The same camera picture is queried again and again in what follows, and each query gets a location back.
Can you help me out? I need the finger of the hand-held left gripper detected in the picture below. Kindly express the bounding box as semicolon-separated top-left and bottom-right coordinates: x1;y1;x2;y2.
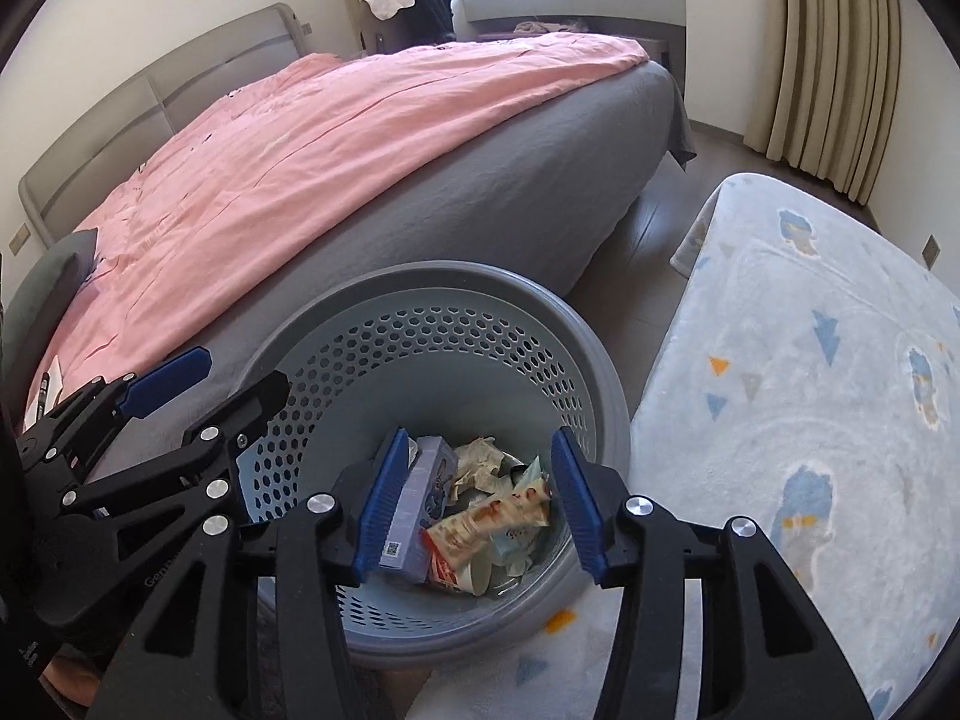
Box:
19;347;212;466
60;371;292;518

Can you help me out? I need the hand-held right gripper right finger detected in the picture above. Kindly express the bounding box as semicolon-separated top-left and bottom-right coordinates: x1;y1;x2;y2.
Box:
550;426;875;720

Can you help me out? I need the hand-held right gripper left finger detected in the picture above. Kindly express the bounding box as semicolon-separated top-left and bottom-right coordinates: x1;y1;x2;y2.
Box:
86;427;415;720

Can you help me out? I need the purple cardboard box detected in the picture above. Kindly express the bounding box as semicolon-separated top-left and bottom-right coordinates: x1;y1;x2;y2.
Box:
379;435;460;587

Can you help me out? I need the light blue wipes packet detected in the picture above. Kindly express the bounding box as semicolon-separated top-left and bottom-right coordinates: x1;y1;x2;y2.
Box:
491;456;553;578

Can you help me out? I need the pink striped paper cup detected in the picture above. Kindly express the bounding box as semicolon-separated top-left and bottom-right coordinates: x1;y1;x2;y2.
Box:
426;486;554;597

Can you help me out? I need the white printed wrapper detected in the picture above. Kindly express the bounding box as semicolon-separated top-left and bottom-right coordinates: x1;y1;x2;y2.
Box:
454;436;518;496

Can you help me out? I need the grey perforated plastic basket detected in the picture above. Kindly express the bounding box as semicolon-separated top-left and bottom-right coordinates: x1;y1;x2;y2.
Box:
229;261;632;670

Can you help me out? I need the grey pillow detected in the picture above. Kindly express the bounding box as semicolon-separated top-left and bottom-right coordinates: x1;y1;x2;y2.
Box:
0;229;100;410

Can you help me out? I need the pink bed blanket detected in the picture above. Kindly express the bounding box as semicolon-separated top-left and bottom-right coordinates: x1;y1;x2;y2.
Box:
34;31;650;406

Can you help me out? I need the light blue printed blanket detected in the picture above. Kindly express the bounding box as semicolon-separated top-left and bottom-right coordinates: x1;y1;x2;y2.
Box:
405;172;960;720

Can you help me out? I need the grey bed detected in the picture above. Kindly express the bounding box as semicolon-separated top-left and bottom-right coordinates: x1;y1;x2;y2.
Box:
30;58;700;466

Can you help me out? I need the grey bed headboard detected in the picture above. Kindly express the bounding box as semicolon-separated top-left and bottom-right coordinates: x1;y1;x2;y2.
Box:
19;4;312;248

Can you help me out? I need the brown chair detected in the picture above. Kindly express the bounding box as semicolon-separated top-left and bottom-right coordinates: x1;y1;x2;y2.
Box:
360;11;410;57

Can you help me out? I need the dark garment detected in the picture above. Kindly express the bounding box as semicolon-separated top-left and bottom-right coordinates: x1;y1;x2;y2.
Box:
409;0;457;46

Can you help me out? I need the grey window bench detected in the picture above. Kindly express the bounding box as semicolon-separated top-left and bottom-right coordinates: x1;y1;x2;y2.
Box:
459;0;687;80

